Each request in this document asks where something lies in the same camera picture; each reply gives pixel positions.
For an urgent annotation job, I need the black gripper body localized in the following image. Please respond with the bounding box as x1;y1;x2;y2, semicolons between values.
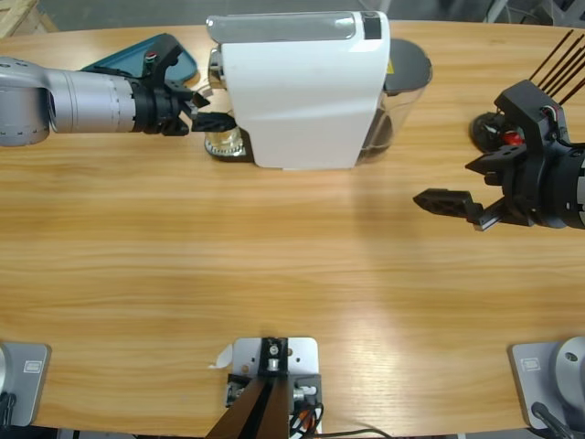
473;154;550;233
131;76;197;138

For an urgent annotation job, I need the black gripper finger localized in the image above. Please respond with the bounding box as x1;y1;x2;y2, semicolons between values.
190;111;237;134
186;91;212;112
412;187;485;226
464;143;528;185

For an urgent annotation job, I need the clear drinking glass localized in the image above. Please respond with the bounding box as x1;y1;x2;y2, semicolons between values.
194;86;246;159

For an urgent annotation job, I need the grey coffee machine lever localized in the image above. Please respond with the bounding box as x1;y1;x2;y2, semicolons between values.
205;12;362;43

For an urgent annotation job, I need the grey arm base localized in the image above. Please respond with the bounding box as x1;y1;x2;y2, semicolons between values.
509;336;585;431
0;342;52;427

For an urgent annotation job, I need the white capsule coffee machine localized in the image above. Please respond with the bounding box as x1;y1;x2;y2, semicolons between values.
207;11;392;173

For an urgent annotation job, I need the black capsule holder with rods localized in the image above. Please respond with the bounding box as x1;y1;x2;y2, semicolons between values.
470;29;585;151

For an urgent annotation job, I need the metal grille drip tray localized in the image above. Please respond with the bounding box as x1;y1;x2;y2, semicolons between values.
204;130;255;164

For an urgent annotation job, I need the teal plastic tray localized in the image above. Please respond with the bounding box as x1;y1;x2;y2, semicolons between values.
80;33;200;92

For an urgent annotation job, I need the wooden pallet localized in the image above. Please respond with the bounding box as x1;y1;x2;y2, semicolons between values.
0;0;59;40

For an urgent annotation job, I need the white paper tape scrap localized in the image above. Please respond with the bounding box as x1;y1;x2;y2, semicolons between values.
208;343;234;370

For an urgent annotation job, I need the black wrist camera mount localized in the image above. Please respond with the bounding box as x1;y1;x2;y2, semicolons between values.
495;80;570;159
139;34;186;91

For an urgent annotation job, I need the grey metal frame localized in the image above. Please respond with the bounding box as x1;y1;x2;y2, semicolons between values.
482;0;585;27

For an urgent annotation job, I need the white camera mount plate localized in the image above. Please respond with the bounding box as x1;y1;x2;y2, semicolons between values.
226;337;324;435

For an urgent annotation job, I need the black cable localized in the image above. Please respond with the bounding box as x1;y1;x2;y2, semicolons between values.
0;391;17;426
319;427;389;439
532;401;577;439

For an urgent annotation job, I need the orange white cable bundle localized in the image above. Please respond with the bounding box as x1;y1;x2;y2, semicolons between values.
290;402;325;435

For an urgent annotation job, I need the dark camera post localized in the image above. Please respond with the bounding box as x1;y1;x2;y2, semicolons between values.
203;337;293;439

